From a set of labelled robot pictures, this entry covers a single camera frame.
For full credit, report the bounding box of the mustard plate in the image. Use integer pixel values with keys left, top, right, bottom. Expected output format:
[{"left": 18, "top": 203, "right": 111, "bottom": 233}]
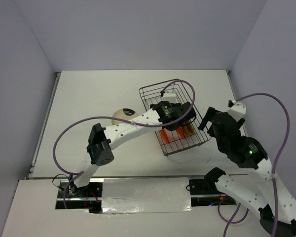
[
  {"left": 182, "top": 126, "right": 190, "bottom": 137},
  {"left": 187, "top": 123, "right": 195, "bottom": 134}
]

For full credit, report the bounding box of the wire dish rack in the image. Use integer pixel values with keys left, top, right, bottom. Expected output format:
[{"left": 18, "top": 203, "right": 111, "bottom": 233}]
[{"left": 139, "top": 79, "right": 210, "bottom": 156}]

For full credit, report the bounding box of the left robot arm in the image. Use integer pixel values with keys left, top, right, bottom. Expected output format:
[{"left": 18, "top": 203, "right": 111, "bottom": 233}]
[{"left": 69, "top": 101, "right": 196, "bottom": 197}]

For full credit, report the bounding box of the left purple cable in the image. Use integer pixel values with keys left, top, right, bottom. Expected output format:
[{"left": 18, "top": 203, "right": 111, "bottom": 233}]
[{"left": 53, "top": 79, "right": 196, "bottom": 196}]

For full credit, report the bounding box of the silver tape sheet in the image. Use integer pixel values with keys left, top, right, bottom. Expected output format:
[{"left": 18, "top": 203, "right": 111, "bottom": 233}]
[{"left": 101, "top": 178, "right": 192, "bottom": 214}]

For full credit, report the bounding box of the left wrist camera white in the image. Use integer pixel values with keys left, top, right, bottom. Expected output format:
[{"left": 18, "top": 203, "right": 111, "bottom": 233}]
[{"left": 160, "top": 90, "right": 177, "bottom": 104}]

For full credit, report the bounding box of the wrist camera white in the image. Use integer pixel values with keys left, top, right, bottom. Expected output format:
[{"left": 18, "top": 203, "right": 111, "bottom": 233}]
[
  {"left": 226, "top": 100, "right": 246, "bottom": 121},
  {"left": 160, "top": 90, "right": 177, "bottom": 104}
]

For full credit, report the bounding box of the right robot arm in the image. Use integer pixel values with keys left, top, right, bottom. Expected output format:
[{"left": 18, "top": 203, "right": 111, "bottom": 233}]
[{"left": 198, "top": 103, "right": 296, "bottom": 237}]

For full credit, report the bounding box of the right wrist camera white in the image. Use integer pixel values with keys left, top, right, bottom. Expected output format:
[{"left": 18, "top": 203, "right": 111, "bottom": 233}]
[{"left": 226, "top": 100, "right": 246, "bottom": 121}]

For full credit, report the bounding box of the orange plate front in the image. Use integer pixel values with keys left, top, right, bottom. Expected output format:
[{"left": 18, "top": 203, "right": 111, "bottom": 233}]
[{"left": 159, "top": 129, "right": 170, "bottom": 144}]

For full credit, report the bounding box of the orange plate middle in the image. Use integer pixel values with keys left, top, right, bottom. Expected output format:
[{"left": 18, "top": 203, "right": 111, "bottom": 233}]
[{"left": 176, "top": 127, "right": 185, "bottom": 139}]

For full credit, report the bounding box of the orange plate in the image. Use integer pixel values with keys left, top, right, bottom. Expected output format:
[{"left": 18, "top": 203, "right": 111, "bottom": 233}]
[
  {"left": 176, "top": 127, "right": 185, "bottom": 139},
  {"left": 159, "top": 129, "right": 170, "bottom": 144}
]

